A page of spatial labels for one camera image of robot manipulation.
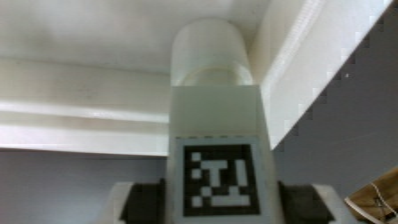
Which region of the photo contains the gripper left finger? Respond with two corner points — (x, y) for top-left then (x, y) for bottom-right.
(105, 182), (166, 224)

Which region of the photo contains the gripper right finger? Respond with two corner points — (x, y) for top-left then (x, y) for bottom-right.
(279, 183), (359, 224)

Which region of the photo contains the white table leg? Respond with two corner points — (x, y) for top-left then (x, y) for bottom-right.
(164, 84), (288, 224)

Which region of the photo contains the white square tabletop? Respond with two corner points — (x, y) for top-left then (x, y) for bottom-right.
(0, 0), (398, 156)

